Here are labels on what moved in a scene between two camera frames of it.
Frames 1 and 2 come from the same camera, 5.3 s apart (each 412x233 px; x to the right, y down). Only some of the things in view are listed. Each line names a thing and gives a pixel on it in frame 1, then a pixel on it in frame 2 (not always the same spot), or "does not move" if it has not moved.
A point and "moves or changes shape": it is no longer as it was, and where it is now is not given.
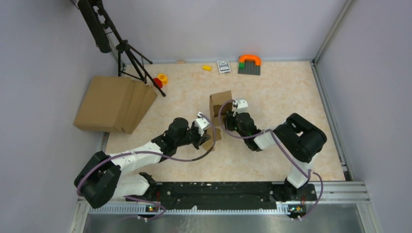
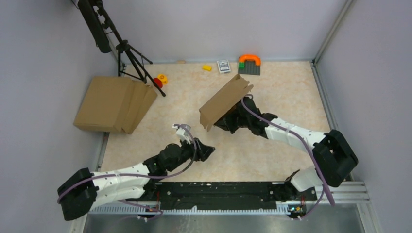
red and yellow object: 158,82 does not move
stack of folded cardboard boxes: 115,104 does not move
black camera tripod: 99,28 does not move
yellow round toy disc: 163,78 does not move
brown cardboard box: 215,101 moves or changes shape
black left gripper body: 192,136 -> 187,152
